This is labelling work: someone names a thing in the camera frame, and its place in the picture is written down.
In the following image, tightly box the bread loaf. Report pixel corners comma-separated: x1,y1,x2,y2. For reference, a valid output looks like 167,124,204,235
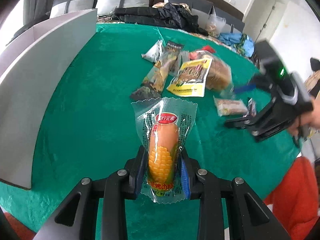
189,50,233,96

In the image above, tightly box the biscuit stick pack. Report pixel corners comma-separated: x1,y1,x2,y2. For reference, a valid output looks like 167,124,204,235
214,97,248,116

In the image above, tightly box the red snack bar wrapper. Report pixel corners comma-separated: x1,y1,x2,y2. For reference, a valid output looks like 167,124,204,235
200,45,216,54

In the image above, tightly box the yellow tofu snack packet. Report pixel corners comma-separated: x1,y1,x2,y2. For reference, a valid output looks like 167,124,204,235
167,57,213,97

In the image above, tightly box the corn sausage packet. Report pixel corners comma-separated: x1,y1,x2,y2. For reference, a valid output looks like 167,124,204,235
131,97,197,204

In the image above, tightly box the black yellow snack bar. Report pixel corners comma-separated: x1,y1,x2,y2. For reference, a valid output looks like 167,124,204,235
130,41,184,101

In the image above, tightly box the white triangular snack pouch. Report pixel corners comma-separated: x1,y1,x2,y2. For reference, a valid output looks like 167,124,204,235
141,40,164,63

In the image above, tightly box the person right hand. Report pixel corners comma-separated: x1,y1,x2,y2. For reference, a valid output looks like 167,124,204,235
287,98,320,136

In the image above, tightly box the blue clothes pile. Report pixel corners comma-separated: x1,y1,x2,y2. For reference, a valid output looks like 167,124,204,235
218,33,254,58

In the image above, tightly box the grey cushion far right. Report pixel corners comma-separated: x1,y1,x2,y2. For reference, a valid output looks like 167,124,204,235
215,7,245,33

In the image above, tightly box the clear plastic bag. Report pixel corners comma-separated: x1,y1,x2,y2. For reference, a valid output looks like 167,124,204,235
205,6,226,37

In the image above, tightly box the green satin cloth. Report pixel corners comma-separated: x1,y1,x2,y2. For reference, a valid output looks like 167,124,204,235
1,24,299,231

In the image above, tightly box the black puffer jacket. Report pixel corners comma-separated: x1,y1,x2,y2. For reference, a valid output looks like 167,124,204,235
113,3,208,36

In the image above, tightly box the white cardboard box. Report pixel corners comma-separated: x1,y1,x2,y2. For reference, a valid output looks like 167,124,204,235
1,9,97,190

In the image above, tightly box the grey curtain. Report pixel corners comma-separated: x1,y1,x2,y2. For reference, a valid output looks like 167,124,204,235
23,0,54,25

